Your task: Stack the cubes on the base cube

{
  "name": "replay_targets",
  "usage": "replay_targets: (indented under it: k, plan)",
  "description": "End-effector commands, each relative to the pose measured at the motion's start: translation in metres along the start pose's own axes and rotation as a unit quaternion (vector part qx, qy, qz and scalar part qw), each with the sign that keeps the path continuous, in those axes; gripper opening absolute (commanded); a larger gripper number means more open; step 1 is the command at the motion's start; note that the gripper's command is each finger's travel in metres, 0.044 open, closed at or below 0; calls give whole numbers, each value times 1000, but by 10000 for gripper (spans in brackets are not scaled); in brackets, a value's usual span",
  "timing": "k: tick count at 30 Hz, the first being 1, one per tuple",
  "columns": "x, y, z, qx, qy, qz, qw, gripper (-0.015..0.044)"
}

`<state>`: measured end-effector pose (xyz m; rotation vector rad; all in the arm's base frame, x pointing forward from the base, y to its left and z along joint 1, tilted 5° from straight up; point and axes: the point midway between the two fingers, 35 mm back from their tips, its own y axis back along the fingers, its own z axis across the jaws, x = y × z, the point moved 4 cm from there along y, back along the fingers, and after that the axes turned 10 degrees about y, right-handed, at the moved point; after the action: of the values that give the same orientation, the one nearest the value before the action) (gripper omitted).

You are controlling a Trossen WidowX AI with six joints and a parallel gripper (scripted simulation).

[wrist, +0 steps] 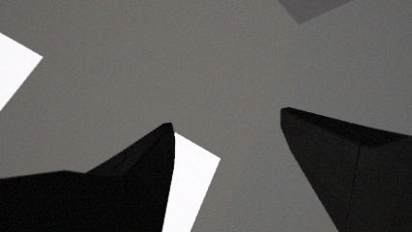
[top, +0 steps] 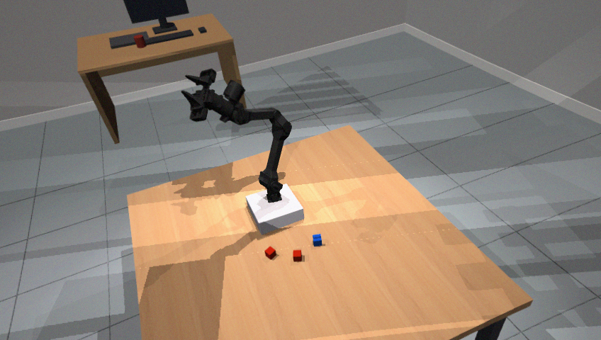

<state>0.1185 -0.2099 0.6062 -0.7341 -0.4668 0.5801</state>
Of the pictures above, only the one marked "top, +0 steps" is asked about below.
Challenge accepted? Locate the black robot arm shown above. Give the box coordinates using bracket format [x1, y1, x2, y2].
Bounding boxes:
[216, 80, 292, 203]

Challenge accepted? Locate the blue cube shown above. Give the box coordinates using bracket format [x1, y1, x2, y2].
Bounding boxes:
[313, 234, 322, 246]

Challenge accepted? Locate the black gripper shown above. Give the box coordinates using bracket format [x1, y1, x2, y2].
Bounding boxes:
[181, 69, 224, 121]

